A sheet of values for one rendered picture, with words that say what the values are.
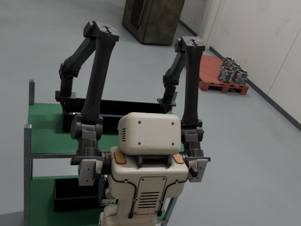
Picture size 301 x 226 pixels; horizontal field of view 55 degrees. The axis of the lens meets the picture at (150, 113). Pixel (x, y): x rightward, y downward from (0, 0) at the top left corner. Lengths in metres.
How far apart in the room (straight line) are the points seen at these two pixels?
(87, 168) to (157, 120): 0.29
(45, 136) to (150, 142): 0.70
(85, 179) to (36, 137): 0.55
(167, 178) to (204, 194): 1.83
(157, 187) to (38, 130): 0.77
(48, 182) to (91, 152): 1.12
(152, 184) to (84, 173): 0.24
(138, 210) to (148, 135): 0.29
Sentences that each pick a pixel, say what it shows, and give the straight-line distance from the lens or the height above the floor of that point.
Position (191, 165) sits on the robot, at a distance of 1.17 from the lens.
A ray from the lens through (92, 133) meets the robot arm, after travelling 1.09.
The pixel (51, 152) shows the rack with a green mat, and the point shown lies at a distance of 1.46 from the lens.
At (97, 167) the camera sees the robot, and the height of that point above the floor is 1.20.
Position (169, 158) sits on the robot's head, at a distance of 1.04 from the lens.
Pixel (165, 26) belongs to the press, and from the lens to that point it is 6.12.
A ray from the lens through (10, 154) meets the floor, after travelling 2.90.
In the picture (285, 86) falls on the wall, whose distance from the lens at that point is 5.09.
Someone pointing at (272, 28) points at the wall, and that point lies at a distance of 5.51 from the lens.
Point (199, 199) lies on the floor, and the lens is 2.81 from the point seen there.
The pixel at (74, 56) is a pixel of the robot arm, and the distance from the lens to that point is 1.37.
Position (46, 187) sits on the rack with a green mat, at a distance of 2.12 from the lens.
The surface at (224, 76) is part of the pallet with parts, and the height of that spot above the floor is 0.26.
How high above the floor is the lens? 1.92
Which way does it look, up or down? 31 degrees down
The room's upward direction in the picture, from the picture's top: 15 degrees clockwise
